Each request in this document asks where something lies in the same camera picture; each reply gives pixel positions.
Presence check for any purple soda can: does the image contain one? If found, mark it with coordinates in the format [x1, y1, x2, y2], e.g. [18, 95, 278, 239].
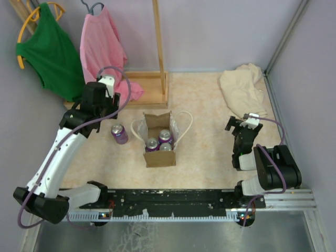
[111, 124, 129, 144]

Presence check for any cream folded cloth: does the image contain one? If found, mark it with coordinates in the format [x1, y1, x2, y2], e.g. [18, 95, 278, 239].
[219, 63, 267, 118]

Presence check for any pink shirt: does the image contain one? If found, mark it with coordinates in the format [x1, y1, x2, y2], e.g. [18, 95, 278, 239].
[79, 5, 145, 101]

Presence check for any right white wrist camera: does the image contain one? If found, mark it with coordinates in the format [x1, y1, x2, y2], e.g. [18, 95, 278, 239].
[240, 113, 260, 130]

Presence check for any green tank top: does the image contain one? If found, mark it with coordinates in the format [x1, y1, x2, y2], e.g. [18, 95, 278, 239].
[16, 2, 85, 102]

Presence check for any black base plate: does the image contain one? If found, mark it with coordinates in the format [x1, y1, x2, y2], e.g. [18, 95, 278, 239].
[80, 189, 252, 217]

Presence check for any grey clothes hanger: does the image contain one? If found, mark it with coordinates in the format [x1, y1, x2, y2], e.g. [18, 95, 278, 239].
[81, 0, 104, 15]

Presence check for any canvas bag with white handles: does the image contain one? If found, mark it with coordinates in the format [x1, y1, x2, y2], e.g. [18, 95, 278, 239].
[130, 111, 193, 168]

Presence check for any white cable duct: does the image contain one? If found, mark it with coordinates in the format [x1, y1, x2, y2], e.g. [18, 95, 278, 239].
[68, 210, 245, 223]

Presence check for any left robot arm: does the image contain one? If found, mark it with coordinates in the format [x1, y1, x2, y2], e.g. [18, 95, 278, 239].
[13, 77, 120, 224]

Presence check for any aluminium rail frame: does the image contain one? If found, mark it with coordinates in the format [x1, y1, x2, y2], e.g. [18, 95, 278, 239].
[78, 189, 317, 211]

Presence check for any wooden clothes rack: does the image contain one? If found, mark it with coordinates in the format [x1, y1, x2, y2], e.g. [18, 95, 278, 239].
[9, 0, 169, 109]

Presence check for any purple can front left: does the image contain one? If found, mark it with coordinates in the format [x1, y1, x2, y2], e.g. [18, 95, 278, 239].
[145, 138, 160, 152]

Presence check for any yellow clothes hanger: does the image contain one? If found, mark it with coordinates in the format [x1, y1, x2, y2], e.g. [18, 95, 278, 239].
[17, 1, 66, 69]

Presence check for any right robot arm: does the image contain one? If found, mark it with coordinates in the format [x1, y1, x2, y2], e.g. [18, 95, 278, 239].
[225, 113, 302, 208]

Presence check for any metal corner post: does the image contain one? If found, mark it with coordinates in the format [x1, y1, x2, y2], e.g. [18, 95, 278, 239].
[263, 0, 310, 76]

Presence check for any purple can middle right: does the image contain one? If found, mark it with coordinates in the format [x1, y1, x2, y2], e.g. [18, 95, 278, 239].
[158, 130, 173, 144]

